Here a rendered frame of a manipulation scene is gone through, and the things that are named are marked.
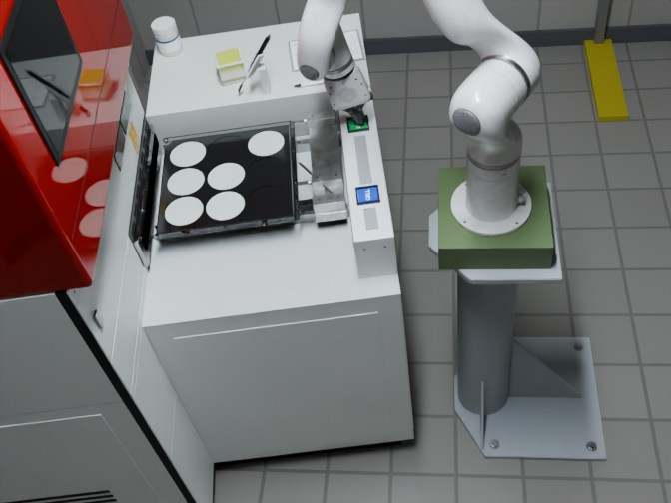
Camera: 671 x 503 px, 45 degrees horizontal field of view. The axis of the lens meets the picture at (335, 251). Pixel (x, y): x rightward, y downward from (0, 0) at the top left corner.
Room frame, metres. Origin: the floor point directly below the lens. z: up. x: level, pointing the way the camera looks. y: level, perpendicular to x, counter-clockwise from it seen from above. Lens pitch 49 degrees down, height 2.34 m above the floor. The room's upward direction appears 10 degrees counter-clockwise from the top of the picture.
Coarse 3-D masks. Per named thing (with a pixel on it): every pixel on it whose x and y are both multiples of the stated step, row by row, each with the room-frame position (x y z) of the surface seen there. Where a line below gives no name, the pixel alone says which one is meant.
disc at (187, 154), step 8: (184, 144) 1.72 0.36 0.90; (192, 144) 1.71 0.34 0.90; (200, 144) 1.71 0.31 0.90; (176, 152) 1.69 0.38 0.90; (184, 152) 1.69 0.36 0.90; (192, 152) 1.68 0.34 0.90; (200, 152) 1.68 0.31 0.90; (176, 160) 1.66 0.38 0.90; (184, 160) 1.66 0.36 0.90; (192, 160) 1.65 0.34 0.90; (200, 160) 1.64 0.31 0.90
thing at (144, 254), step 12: (156, 144) 1.77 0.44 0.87; (144, 156) 1.65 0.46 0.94; (156, 156) 1.72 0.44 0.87; (144, 168) 1.60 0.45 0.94; (156, 168) 1.68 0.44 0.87; (144, 180) 1.56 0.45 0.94; (156, 180) 1.64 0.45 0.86; (144, 192) 1.52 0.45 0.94; (156, 192) 1.60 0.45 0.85; (144, 204) 1.48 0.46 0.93; (144, 216) 1.45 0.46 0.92; (144, 228) 1.46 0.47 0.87; (144, 240) 1.41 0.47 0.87; (144, 252) 1.35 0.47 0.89; (144, 264) 1.34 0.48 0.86
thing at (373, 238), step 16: (368, 112) 1.64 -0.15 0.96; (352, 144) 1.53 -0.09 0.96; (368, 144) 1.52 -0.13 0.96; (352, 160) 1.47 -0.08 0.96; (368, 160) 1.47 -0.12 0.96; (352, 176) 1.42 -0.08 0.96; (368, 176) 1.41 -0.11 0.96; (352, 192) 1.36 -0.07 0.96; (384, 192) 1.34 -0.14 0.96; (352, 208) 1.31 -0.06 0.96; (368, 208) 1.30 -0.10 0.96; (384, 208) 1.29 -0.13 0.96; (352, 224) 1.26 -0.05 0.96; (368, 224) 1.25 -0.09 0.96; (384, 224) 1.24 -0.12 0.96; (368, 240) 1.20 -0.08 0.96; (384, 240) 1.20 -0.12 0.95; (368, 256) 1.20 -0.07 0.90; (384, 256) 1.20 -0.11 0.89; (368, 272) 1.20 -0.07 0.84; (384, 272) 1.20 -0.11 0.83
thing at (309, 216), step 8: (304, 216) 1.42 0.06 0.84; (312, 216) 1.42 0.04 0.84; (272, 224) 1.43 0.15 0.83; (280, 224) 1.43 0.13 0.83; (288, 224) 1.42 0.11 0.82; (216, 232) 1.44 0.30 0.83; (224, 232) 1.44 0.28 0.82; (232, 232) 1.43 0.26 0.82; (160, 240) 1.45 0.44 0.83; (168, 240) 1.45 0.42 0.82
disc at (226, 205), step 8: (224, 192) 1.50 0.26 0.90; (232, 192) 1.50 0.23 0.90; (216, 200) 1.48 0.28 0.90; (224, 200) 1.48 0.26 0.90; (232, 200) 1.47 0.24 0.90; (240, 200) 1.47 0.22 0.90; (208, 208) 1.46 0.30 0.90; (216, 208) 1.45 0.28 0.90; (224, 208) 1.45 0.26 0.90; (232, 208) 1.44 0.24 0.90; (240, 208) 1.44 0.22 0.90; (216, 216) 1.42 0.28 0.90; (224, 216) 1.42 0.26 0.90; (232, 216) 1.41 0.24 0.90
